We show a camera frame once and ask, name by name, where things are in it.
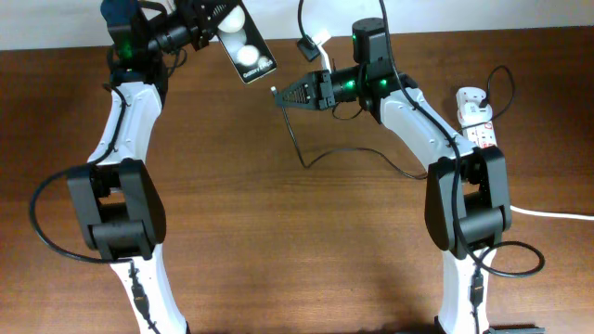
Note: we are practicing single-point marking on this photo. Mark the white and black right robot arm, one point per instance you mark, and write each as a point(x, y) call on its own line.
point(467, 202)

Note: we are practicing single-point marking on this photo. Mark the black smartphone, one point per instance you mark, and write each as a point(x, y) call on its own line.
point(244, 45)

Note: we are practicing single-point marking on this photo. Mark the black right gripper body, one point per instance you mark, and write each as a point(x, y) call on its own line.
point(327, 90)

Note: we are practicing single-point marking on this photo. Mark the white USB charger plug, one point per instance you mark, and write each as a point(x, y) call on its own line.
point(471, 113)

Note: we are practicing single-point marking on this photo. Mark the white power strip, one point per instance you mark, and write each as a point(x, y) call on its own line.
point(481, 134)

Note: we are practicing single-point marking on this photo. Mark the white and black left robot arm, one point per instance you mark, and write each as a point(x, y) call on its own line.
point(116, 203)

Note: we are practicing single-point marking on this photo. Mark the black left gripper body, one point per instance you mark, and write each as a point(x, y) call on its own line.
point(199, 35)

